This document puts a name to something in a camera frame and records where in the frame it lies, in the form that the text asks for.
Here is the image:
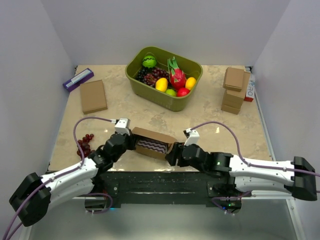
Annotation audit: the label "purple black striped cloth pad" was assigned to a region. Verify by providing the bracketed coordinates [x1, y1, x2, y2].
[137, 139, 167, 154]

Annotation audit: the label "brown cardboard box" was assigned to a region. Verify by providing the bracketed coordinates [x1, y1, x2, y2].
[132, 127, 177, 160]
[79, 80, 108, 115]

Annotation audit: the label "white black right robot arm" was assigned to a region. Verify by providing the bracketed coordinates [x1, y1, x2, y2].
[165, 142, 318, 201]

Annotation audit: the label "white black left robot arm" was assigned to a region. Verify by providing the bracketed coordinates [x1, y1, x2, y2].
[9, 132, 136, 227]

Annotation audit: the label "flat brown cardboard box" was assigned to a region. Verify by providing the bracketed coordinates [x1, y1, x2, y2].
[79, 80, 108, 115]

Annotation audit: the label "purple white small box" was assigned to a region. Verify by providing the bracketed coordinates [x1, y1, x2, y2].
[62, 68, 94, 93]

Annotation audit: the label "white red box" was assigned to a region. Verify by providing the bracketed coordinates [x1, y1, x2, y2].
[244, 73, 256, 102]

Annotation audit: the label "red grapes on table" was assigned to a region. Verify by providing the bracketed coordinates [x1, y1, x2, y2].
[76, 133, 95, 158]

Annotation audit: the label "red toy apple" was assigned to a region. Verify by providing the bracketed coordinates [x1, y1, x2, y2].
[176, 87, 190, 97]

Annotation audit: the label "green toy lime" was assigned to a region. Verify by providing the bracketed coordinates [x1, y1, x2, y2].
[165, 88, 177, 97]

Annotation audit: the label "yellow orange toy mango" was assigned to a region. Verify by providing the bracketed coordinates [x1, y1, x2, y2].
[185, 77, 197, 91]

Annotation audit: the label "dark red toy grapes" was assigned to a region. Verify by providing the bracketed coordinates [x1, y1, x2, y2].
[143, 67, 169, 88]

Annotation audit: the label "dark blue toy grapes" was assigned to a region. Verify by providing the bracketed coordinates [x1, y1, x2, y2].
[135, 68, 148, 82]

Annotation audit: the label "red toy dragon fruit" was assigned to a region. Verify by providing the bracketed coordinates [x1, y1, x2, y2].
[167, 56, 187, 90]

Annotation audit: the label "olive green plastic basin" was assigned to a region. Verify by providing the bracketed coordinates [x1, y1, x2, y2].
[125, 46, 203, 112]

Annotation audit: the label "stacked brown cardboard boxes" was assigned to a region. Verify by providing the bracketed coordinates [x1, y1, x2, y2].
[221, 67, 251, 115]

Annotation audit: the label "green toy watermelon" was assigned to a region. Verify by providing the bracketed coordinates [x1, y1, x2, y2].
[142, 55, 157, 69]

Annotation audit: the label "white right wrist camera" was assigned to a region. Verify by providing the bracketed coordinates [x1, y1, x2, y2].
[183, 128, 200, 146]

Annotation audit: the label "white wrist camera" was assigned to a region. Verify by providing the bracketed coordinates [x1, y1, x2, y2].
[183, 128, 200, 146]
[114, 118, 131, 136]

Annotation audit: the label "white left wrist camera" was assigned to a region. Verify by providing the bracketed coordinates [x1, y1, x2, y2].
[114, 118, 131, 136]

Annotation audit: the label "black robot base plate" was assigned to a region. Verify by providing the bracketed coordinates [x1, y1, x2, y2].
[91, 171, 252, 214]

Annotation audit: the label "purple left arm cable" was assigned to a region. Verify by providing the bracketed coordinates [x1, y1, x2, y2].
[0, 115, 117, 240]

